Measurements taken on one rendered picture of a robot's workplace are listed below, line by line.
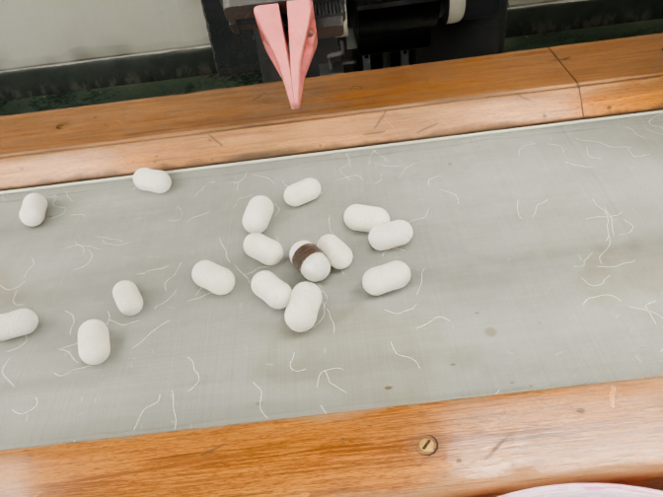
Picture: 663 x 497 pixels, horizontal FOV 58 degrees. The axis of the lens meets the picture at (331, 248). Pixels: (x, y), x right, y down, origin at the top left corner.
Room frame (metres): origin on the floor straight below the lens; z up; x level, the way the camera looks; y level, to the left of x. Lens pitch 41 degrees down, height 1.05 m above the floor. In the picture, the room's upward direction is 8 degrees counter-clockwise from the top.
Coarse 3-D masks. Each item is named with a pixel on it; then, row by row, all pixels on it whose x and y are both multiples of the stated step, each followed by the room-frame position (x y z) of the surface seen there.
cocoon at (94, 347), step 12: (84, 324) 0.29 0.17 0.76; (96, 324) 0.29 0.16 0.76; (84, 336) 0.28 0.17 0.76; (96, 336) 0.28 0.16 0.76; (108, 336) 0.28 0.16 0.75; (84, 348) 0.27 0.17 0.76; (96, 348) 0.27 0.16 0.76; (108, 348) 0.27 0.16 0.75; (84, 360) 0.26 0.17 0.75; (96, 360) 0.26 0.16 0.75
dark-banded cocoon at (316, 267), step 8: (296, 248) 0.33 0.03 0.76; (312, 256) 0.32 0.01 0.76; (320, 256) 0.32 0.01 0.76; (304, 264) 0.32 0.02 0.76; (312, 264) 0.31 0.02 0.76; (320, 264) 0.31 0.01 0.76; (328, 264) 0.32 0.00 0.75; (304, 272) 0.31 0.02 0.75; (312, 272) 0.31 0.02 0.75; (320, 272) 0.31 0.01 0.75; (328, 272) 0.31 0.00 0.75; (312, 280) 0.31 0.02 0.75; (320, 280) 0.31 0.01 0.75
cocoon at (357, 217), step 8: (352, 208) 0.37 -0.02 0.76; (360, 208) 0.37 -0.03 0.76; (368, 208) 0.37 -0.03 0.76; (376, 208) 0.37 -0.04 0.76; (344, 216) 0.37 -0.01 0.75; (352, 216) 0.37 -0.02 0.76; (360, 216) 0.36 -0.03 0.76; (368, 216) 0.36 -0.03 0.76; (376, 216) 0.36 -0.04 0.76; (384, 216) 0.36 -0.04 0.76; (352, 224) 0.36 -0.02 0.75; (360, 224) 0.36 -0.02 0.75; (368, 224) 0.36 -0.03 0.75; (376, 224) 0.36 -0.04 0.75; (368, 232) 0.36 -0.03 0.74
